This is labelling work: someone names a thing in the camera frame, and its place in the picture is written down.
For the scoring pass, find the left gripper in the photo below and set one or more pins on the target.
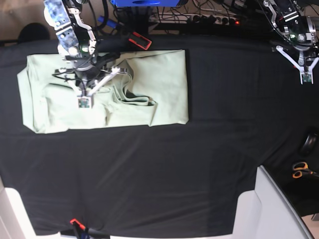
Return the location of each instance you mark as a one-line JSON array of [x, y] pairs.
[[299, 34]]

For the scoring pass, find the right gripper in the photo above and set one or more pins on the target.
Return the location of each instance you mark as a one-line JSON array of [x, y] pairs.
[[88, 72]]

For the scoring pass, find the light green T-shirt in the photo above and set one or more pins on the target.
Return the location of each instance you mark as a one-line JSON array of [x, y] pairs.
[[154, 91]]

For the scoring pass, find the blue red bar clamp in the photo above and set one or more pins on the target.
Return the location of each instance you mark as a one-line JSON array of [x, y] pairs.
[[129, 35]]

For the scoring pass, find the blue plastic box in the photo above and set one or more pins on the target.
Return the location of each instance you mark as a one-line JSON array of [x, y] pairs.
[[152, 3]]

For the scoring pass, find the black table cloth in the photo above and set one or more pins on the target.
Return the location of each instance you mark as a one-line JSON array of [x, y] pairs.
[[247, 108]]

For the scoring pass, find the black tape roll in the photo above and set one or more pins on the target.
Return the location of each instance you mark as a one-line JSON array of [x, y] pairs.
[[309, 144]]

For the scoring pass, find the blue red bottom clamp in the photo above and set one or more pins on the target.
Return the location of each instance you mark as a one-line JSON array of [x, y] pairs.
[[82, 232]]

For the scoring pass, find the white chair armrest left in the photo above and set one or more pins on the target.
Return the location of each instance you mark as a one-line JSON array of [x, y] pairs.
[[14, 221]]

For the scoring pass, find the white chair armrest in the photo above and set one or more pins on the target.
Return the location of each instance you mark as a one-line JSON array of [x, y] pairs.
[[266, 213], [14, 221]]

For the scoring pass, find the white chair armrest right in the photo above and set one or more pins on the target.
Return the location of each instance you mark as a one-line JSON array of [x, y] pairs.
[[266, 213]]

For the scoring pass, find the orange handled scissors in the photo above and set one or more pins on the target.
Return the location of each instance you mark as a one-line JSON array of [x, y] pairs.
[[301, 169]]

